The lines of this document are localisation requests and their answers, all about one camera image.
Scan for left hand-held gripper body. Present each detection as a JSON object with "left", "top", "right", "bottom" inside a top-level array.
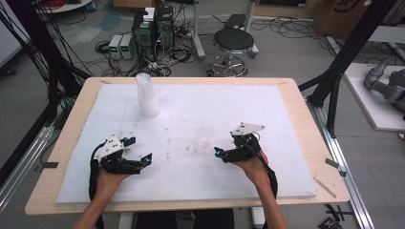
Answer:
[{"left": 95, "top": 135, "right": 142, "bottom": 176}]

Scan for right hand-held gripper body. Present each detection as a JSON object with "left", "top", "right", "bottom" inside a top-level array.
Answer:
[{"left": 222, "top": 121, "right": 266, "bottom": 164}]

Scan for clear plastic cup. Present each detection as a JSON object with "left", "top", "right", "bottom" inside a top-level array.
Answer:
[{"left": 194, "top": 118, "right": 218, "bottom": 149}]

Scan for stack of white plastic cups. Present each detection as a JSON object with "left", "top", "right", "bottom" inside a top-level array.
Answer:
[{"left": 135, "top": 72, "right": 161, "bottom": 119}]

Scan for person's left hand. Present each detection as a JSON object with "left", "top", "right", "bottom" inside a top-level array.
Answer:
[{"left": 95, "top": 167, "right": 132, "bottom": 200}]

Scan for person's right hand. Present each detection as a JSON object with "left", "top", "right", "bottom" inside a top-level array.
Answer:
[{"left": 233, "top": 152, "right": 272, "bottom": 189}]

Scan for white foam board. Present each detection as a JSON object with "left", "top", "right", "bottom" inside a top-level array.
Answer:
[{"left": 55, "top": 83, "right": 318, "bottom": 204}]

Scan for person's dark trousers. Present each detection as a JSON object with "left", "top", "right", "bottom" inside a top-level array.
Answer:
[{"left": 135, "top": 209, "right": 235, "bottom": 229}]

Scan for thin wooden stick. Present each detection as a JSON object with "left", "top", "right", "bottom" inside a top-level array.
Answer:
[{"left": 313, "top": 176, "right": 337, "bottom": 199}]

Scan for grey power supply unit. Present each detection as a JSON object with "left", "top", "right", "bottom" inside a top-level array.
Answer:
[
  {"left": 108, "top": 33, "right": 123, "bottom": 60},
  {"left": 119, "top": 33, "right": 137, "bottom": 60}
]

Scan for black computer tower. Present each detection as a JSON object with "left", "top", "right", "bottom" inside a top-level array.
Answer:
[
  {"left": 132, "top": 10, "right": 158, "bottom": 62},
  {"left": 156, "top": 5, "right": 176, "bottom": 50}
]

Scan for black round stool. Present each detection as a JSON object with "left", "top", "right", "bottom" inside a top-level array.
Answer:
[{"left": 206, "top": 28, "right": 260, "bottom": 78}]

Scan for black brackets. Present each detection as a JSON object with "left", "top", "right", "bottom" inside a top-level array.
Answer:
[{"left": 318, "top": 204, "right": 354, "bottom": 229}]

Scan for small white box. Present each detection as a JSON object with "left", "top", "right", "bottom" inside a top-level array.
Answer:
[{"left": 142, "top": 7, "right": 156, "bottom": 23}]

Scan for dark flat device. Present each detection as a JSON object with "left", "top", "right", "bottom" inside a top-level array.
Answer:
[{"left": 224, "top": 13, "right": 247, "bottom": 30}]

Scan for white floor board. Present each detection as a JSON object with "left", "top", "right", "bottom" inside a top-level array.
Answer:
[{"left": 343, "top": 62, "right": 405, "bottom": 132}]

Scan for round white table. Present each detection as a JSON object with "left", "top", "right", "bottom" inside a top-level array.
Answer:
[{"left": 37, "top": 0, "right": 94, "bottom": 14}]

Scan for large cardboard box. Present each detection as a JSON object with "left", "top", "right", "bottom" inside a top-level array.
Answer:
[{"left": 313, "top": 0, "right": 383, "bottom": 39}]

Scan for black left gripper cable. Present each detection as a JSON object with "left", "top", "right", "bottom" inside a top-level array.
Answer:
[{"left": 88, "top": 141, "right": 107, "bottom": 229}]

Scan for aluminium rail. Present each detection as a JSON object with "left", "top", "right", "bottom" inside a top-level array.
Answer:
[
  {"left": 0, "top": 125, "right": 55, "bottom": 211},
  {"left": 305, "top": 98, "right": 375, "bottom": 229}
]

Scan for white desk frame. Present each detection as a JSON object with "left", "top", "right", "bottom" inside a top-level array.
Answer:
[{"left": 190, "top": 0, "right": 261, "bottom": 61}]

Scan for black metal frame post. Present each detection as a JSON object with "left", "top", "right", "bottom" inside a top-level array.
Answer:
[
  {"left": 6, "top": 0, "right": 92, "bottom": 123},
  {"left": 299, "top": 0, "right": 397, "bottom": 138}
]

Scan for red cable bundle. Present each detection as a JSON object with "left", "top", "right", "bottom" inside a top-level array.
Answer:
[{"left": 42, "top": 0, "right": 66, "bottom": 9}]

